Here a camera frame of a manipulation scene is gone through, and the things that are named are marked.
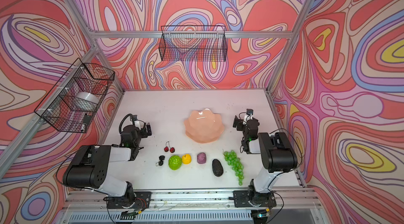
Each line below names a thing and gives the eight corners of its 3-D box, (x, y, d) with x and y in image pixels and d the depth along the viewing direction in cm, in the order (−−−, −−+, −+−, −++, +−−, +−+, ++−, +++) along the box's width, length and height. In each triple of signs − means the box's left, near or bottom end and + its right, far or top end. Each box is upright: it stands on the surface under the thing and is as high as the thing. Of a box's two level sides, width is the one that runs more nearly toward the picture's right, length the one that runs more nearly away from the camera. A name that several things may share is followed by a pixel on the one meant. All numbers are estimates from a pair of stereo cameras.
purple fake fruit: (197, 164, 86) (196, 161, 82) (197, 154, 89) (197, 151, 86) (206, 164, 86) (206, 161, 82) (206, 154, 89) (206, 151, 86)
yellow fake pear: (182, 164, 86) (181, 161, 82) (183, 157, 88) (182, 153, 85) (191, 164, 86) (190, 161, 82) (191, 157, 88) (191, 153, 85)
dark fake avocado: (212, 176, 81) (212, 174, 78) (211, 161, 87) (212, 158, 83) (223, 176, 81) (223, 174, 78) (221, 161, 87) (222, 158, 83)
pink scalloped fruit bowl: (183, 144, 93) (182, 140, 90) (186, 113, 108) (185, 108, 104) (223, 144, 93) (224, 140, 90) (221, 113, 108) (221, 108, 104)
